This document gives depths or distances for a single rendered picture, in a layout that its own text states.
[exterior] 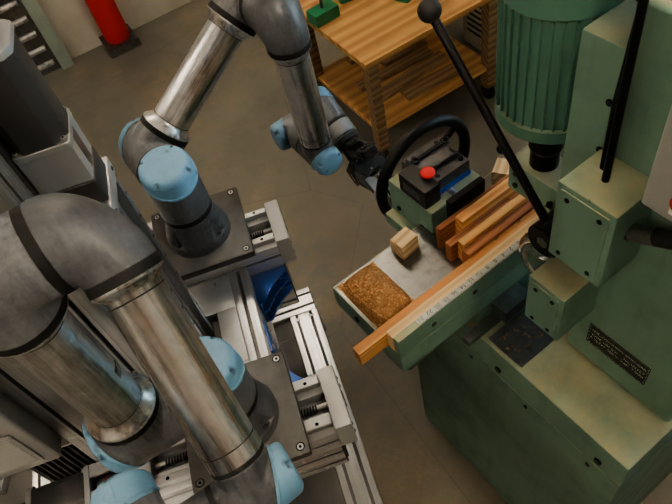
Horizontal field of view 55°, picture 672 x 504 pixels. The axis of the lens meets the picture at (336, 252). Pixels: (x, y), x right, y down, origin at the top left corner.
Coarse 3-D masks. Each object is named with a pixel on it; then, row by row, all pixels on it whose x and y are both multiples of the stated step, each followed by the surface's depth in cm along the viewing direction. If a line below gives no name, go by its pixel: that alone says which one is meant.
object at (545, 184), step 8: (528, 152) 116; (520, 160) 115; (528, 160) 115; (560, 160) 113; (528, 168) 114; (560, 168) 112; (512, 176) 118; (528, 176) 113; (536, 176) 112; (544, 176) 112; (552, 176) 111; (512, 184) 118; (536, 184) 113; (544, 184) 111; (552, 184) 110; (520, 192) 118; (536, 192) 114; (544, 192) 112; (552, 192) 110; (544, 200) 114
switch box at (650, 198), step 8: (664, 128) 65; (664, 136) 66; (664, 144) 66; (664, 152) 67; (656, 160) 68; (664, 160) 67; (656, 168) 69; (664, 168) 68; (656, 176) 70; (664, 176) 69; (648, 184) 71; (656, 184) 70; (664, 184) 69; (648, 192) 72; (656, 192) 71; (664, 192) 70; (648, 200) 73; (656, 200) 72; (664, 200) 71; (656, 208) 72; (664, 208) 71; (664, 216) 72
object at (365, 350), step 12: (480, 252) 120; (468, 264) 119; (456, 276) 118; (432, 288) 117; (420, 300) 116; (408, 312) 115; (384, 324) 114; (372, 336) 113; (384, 336) 113; (360, 348) 112; (372, 348) 113; (360, 360) 113
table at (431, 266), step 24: (432, 240) 129; (384, 264) 127; (408, 264) 126; (432, 264) 125; (456, 264) 124; (336, 288) 126; (408, 288) 123; (504, 288) 124; (360, 312) 121; (432, 336) 117; (408, 360) 117
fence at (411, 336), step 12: (516, 252) 118; (504, 264) 118; (516, 264) 121; (492, 276) 118; (468, 288) 114; (480, 288) 117; (456, 300) 114; (468, 300) 117; (444, 312) 114; (456, 312) 117; (432, 324) 114; (396, 336) 111; (408, 336) 111; (420, 336) 114; (396, 348) 113; (408, 348) 114
